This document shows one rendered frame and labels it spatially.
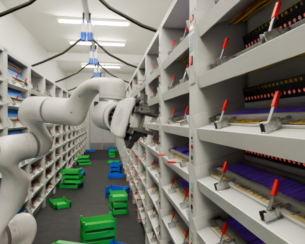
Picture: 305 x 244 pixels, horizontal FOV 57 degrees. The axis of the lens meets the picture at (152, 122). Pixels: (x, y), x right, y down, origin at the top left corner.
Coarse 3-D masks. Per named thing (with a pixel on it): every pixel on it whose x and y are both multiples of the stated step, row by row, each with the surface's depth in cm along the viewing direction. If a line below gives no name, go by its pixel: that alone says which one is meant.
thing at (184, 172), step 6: (174, 144) 174; (180, 144) 175; (186, 144) 175; (162, 150) 173; (168, 150) 173; (162, 156) 171; (174, 168) 142; (180, 168) 128; (186, 168) 124; (180, 174) 132; (186, 174) 118; (186, 180) 122
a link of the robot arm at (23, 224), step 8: (16, 216) 118; (24, 216) 120; (32, 216) 123; (8, 224) 113; (16, 224) 115; (24, 224) 117; (32, 224) 120; (16, 232) 113; (24, 232) 116; (32, 232) 119; (16, 240) 114; (24, 240) 117; (32, 240) 120
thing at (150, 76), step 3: (153, 66) 224; (156, 66) 197; (156, 69) 192; (150, 72) 242; (153, 72) 205; (156, 72) 195; (147, 75) 242; (150, 75) 221; (153, 75) 208; (156, 75) 198; (147, 78) 238; (150, 78) 225; (153, 78) 212; (150, 81) 229
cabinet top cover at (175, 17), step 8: (176, 0) 135; (184, 0) 133; (176, 8) 143; (184, 8) 143; (168, 16) 154; (176, 16) 154; (184, 16) 154; (168, 24) 167; (176, 24) 167; (184, 24) 167; (152, 40) 208; (152, 48) 224
